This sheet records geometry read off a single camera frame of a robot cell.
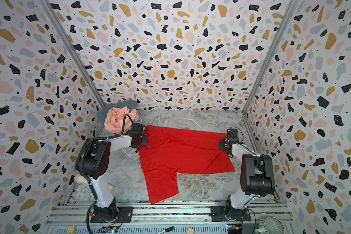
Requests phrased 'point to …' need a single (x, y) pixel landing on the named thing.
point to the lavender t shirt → (137, 118)
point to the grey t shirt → (131, 104)
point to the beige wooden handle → (82, 179)
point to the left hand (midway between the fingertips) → (143, 138)
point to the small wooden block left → (71, 229)
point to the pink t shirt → (114, 119)
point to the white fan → (269, 224)
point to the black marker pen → (168, 229)
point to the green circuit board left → (110, 229)
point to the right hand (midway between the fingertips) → (222, 141)
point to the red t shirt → (167, 152)
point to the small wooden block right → (190, 231)
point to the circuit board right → (234, 228)
